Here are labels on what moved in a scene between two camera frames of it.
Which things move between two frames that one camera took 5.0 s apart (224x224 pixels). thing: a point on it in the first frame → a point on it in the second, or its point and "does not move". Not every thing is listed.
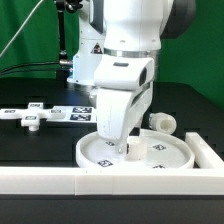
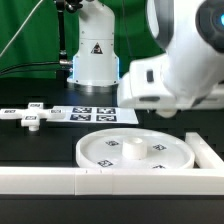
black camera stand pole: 65,64 does not move
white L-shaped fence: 206,179 does not move
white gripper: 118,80 → 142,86
